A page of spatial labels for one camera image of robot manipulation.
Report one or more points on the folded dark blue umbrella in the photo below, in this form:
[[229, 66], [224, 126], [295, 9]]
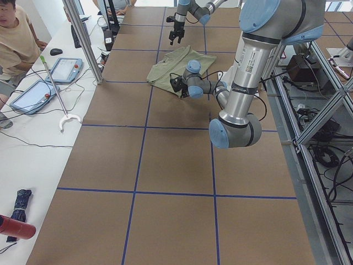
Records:
[[20, 206]]

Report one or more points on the aluminium frame post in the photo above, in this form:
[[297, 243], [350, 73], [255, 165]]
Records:
[[83, 38]]

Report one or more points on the teach pendant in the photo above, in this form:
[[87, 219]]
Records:
[[65, 70], [34, 98]]

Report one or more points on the black monitor stand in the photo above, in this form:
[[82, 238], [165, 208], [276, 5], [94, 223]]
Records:
[[112, 27]]

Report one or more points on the black keyboard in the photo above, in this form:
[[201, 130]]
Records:
[[75, 38]]

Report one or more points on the brown box on frame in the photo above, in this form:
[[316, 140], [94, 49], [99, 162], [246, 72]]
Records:
[[299, 71]]

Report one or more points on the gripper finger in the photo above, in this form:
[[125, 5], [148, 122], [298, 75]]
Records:
[[179, 39]]

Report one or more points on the red cylinder bottle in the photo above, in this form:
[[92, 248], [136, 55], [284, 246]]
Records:
[[16, 228]]

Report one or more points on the person in beige shirt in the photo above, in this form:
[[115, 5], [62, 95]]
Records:
[[20, 47]]

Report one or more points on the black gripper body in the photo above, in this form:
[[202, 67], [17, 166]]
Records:
[[184, 89], [177, 26]]

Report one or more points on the black computer mouse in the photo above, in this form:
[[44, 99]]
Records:
[[55, 51]]

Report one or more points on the far teach pendant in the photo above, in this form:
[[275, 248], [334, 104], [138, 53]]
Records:
[[65, 70]]

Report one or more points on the green long-sleeve shirt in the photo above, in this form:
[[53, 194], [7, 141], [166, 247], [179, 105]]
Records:
[[175, 62]]

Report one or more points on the near teach pendant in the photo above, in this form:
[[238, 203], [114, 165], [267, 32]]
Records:
[[34, 98]]

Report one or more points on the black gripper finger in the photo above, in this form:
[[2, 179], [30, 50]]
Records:
[[171, 41]]

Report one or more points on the aluminium truss frame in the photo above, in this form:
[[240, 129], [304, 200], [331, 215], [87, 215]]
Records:
[[315, 121]]

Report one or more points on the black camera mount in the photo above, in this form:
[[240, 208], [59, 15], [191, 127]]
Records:
[[175, 84], [170, 19]]

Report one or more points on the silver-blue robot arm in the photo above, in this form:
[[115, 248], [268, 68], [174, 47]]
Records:
[[264, 25], [202, 15]]

